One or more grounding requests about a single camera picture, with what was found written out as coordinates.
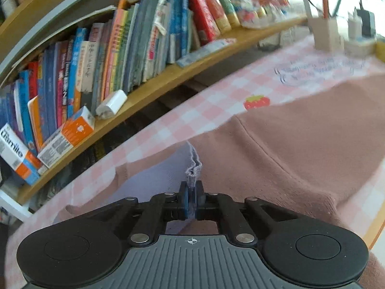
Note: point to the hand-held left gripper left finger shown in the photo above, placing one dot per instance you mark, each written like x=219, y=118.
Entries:
x=185, y=200

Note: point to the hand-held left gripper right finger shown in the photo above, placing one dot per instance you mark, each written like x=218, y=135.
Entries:
x=194, y=200

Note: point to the pink and lilac sweater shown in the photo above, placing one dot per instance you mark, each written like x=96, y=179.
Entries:
x=285, y=144

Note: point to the pink checked printed table mat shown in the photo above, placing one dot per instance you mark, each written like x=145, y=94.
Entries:
x=192, y=102

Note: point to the wooden bookshelf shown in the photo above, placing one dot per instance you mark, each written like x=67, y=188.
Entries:
x=156, y=87

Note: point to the white charger adapter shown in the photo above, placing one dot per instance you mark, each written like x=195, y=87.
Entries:
x=112, y=104

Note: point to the orange white toothpaste box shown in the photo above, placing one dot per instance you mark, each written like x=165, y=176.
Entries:
x=69, y=134

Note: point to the flat blue packet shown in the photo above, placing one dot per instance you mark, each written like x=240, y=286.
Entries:
x=204, y=52

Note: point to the row of books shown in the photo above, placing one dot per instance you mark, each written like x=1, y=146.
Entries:
x=126, y=51

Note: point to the white blue orange box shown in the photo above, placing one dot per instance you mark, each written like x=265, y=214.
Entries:
x=16, y=153

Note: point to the beige pen holder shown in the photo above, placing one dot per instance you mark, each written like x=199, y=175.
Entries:
x=326, y=34

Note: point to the orange pen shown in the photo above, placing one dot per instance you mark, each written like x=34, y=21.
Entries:
x=325, y=6

